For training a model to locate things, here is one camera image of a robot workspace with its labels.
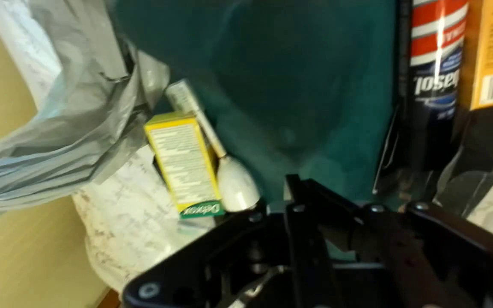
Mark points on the floral bedspread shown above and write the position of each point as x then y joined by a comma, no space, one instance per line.
126,229

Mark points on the grey plastic bag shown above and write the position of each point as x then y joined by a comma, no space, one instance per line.
75,114

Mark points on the teal green cloth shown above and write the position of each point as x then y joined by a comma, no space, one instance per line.
291,87

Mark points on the yellow cardboard box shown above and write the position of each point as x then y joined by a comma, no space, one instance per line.
179,160

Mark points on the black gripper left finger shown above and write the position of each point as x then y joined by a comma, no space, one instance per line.
239,258

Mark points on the black shaving cream can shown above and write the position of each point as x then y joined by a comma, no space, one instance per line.
435,87

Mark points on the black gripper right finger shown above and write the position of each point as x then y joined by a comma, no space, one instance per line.
428,258

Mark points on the white brush with round head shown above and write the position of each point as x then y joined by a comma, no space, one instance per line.
238,186

